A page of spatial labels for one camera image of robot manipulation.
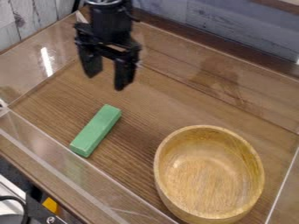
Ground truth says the clear acrylic corner bracket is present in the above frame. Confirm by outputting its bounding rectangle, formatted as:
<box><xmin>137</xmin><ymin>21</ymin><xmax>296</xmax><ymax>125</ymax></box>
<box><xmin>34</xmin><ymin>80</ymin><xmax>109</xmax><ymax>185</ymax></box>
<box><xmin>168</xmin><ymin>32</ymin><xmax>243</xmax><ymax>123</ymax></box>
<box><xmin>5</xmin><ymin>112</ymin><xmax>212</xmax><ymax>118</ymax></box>
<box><xmin>75</xmin><ymin>10</ymin><xmax>88</xmax><ymax>24</ymax></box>

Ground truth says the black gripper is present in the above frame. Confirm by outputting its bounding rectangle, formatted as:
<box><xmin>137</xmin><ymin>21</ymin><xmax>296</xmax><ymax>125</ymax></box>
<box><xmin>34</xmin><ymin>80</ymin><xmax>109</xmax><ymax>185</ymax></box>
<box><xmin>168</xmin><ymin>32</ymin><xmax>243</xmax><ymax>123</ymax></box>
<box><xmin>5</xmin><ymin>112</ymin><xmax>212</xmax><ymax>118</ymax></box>
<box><xmin>73</xmin><ymin>0</ymin><xmax>141</xmax><ymax>91</ymax></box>

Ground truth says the clear acrylic tray wall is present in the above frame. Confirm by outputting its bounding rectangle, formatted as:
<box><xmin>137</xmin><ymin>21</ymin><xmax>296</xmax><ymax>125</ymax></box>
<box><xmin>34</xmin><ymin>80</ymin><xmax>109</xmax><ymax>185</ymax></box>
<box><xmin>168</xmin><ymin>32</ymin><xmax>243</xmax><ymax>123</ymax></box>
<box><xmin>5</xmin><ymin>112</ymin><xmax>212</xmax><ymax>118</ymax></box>
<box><xmin>0</xmin><ymin>15</ymin><xmax>299</xmax><ymax>224</ymax></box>

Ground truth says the black and yellow device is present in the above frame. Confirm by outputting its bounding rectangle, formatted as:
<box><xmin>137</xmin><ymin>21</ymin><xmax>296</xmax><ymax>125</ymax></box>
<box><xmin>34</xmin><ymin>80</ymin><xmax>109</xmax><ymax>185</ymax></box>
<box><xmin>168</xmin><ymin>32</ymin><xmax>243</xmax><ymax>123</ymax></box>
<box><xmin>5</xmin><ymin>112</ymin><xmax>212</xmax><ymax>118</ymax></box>
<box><xmin>0</xmin><ymin>186</ymin><xmax>85</xmax><ymax>224</ymax></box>

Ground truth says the black cable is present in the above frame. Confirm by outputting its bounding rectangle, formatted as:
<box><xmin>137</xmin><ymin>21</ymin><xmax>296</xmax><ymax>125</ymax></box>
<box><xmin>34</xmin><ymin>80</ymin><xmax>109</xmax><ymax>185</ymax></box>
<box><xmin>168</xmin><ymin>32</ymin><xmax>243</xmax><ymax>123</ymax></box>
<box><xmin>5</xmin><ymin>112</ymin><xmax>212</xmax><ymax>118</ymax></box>
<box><xmin>0</xmin><ymin>195</ymin><xmax>30</xmax><ymax>224</ymax></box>

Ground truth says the green rectangular block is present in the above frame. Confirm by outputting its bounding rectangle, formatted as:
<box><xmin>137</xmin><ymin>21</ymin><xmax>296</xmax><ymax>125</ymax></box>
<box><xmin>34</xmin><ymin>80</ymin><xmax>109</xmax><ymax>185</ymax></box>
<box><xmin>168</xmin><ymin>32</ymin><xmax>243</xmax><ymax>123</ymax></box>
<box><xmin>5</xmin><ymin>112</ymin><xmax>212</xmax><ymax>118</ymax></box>
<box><xmin>69</xmin><ymin>104</ymin><xmax>121</xmax><ymax>158</ymax></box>

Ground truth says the brown wooden bowl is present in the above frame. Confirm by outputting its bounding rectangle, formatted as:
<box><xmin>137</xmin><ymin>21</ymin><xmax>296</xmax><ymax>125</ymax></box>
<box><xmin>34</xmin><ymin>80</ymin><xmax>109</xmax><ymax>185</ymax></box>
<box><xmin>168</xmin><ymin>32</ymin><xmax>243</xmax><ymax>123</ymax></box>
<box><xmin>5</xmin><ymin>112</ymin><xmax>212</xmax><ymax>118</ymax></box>
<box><xmin>153</xmin><ymin>125</ymin><xmax>265</xmax><ymax>224</ymax></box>

